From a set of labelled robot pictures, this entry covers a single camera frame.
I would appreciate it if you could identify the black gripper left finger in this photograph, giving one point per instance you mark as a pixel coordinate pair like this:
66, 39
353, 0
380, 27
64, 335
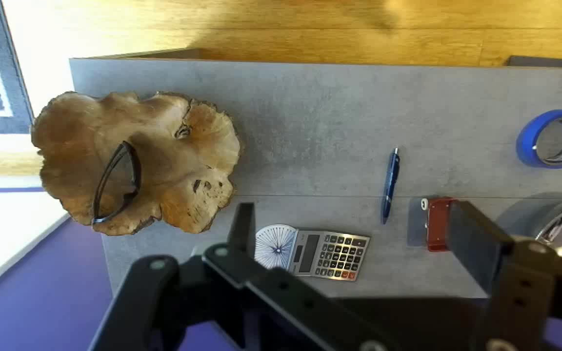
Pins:
164, 304

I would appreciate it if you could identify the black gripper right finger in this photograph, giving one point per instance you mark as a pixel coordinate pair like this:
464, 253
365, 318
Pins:
527, 285

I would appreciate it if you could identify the metal bowl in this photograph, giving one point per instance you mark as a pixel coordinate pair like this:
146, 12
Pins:
534, 216

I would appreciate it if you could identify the white round disc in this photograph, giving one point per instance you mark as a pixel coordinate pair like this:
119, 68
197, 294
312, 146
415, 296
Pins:
271, 246

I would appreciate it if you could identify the blue tape roll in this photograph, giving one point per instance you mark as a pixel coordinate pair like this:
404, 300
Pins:
527, 138

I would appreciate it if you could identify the blue pen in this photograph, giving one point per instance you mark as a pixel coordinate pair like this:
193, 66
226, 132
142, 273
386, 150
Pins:
390, 181

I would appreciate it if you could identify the grey calculator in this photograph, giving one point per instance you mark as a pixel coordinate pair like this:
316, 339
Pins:
332, 253

